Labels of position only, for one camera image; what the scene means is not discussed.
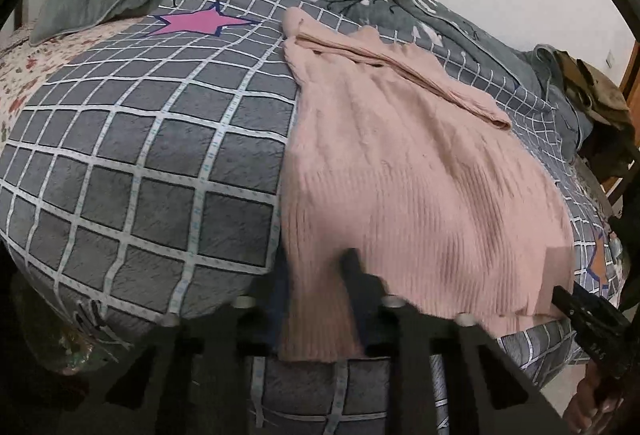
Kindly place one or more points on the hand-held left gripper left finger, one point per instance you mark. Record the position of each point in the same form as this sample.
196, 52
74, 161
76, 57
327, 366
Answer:
276, 315

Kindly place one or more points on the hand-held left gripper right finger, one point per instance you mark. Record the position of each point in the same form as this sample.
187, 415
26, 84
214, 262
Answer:
352, 295

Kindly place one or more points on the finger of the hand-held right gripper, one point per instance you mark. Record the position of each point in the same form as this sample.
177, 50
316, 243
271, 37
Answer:
567, 302

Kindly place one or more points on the pink knit sweater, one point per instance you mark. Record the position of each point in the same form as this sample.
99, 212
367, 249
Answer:
400, 165

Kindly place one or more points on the person's right hand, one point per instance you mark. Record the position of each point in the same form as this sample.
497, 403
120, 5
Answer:
587, 402

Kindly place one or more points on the olive cloth pile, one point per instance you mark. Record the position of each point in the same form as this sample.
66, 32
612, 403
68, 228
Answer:
600, 100

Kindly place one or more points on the grey checked star quilt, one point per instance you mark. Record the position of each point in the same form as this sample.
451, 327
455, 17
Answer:
150, 140

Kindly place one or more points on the brown wooden furniture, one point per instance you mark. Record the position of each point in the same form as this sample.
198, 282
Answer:
632, 85

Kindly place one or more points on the floral bed sheet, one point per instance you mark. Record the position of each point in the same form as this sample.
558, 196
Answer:
30, 65

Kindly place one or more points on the white wall socket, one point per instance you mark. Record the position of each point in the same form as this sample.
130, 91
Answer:
611, 60

